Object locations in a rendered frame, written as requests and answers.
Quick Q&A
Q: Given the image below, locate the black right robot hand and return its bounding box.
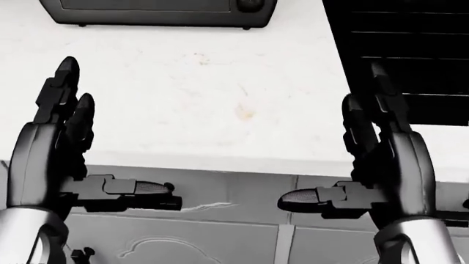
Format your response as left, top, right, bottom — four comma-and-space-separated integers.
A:
277, 62, 437, 230

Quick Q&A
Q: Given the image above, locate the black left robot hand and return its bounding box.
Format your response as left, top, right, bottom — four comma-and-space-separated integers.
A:
6, 55, 183, 221

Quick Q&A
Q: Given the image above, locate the grey cabinet door with relief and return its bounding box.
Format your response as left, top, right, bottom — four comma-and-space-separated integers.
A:
288, 224, 382, 264
62, 211, 283, 264

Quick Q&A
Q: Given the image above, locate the black toaster oven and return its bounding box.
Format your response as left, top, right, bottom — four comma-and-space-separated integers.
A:
37, 0, 278, 31

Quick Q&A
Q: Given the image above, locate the black toaster oven knob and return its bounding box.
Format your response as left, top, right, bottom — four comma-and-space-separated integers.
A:
236, 0, 266, 11

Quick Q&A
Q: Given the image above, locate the black slatted rack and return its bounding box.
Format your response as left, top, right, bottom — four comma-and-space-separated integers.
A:
321, 0, 469, 127

